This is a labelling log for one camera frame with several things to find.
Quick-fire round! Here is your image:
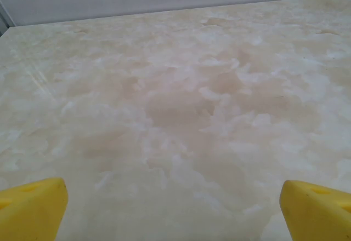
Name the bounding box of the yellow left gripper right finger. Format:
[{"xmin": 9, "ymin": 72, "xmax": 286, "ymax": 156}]
[{"xmin": 279, "ymin": 180, "xmax": 351, "ymax": 241}]

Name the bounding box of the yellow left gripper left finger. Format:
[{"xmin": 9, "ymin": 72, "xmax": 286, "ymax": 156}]
[{"xmin": 0, "ymin": 177, "xmax": 69, "ymax": 241}]

